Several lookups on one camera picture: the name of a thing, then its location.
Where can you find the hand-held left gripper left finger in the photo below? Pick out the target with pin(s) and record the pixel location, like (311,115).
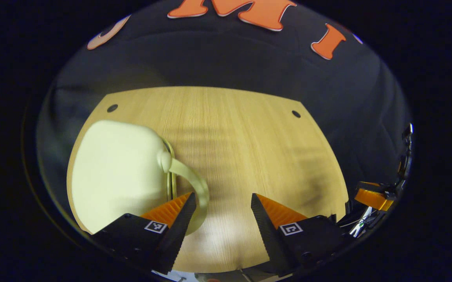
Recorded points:
(175,235)

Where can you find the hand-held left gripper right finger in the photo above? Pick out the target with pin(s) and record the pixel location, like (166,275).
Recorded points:
(271,235)

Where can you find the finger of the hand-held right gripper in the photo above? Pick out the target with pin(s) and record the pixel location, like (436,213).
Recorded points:
(372,197)

